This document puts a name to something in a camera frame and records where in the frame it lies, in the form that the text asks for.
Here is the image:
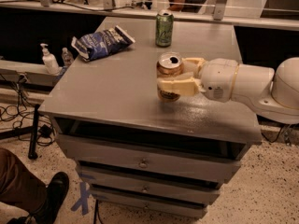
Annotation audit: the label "bottom cabinet drawer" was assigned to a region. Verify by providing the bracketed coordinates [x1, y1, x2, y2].
[90, 187, 206, 218]

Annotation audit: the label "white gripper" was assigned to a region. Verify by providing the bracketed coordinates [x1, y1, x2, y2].
[157, 58, 239, 103]

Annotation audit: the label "white pump bottle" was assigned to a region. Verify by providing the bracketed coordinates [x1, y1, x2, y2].
[40, 43, 59, 75]

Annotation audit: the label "brown trouser leg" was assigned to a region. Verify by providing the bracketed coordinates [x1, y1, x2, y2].
[0, 148, 47, 213]

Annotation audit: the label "top cabinet drawer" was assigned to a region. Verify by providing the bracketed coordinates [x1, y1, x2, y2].
[57, 134, 240, 183]

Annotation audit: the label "black shoe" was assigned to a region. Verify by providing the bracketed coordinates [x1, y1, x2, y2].
[5, 172, 69, 224]

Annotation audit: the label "small clear plastic bottle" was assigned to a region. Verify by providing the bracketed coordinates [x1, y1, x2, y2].
[62, 48, 74, 66]

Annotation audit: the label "blue chip bag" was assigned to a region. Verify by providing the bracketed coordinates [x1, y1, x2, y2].
[71, 25, 135, 62]

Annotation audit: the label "middle cabinet drawer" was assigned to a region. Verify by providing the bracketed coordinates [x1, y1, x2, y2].
[76, 164, 221, 206]

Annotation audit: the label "grey drawer cabinet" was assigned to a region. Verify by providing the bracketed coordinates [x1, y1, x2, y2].
[37, 16, 263, 219]

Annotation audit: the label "blue tape cross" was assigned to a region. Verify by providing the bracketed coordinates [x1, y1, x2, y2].
[71, 181, 100, 219]

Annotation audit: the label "black stand leg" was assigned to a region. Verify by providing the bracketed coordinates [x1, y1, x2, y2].
[0, 105, 39, 160]

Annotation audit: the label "black floor cables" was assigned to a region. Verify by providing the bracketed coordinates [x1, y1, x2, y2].
[0, 73, 57, 147]

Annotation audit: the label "cabinet drawer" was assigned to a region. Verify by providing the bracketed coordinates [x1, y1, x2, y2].
[57, 134, 240, 183]
[76, 164, 221, 206]
[90, 187, 206, 218]

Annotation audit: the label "green soda can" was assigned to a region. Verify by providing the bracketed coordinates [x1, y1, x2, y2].
[155, 9, 174, 47]

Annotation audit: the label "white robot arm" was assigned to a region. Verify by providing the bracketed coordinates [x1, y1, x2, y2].
[157, 58, 299, 124]

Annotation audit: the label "orange soda can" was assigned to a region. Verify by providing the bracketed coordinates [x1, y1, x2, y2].
[156, 52, 184, 102]

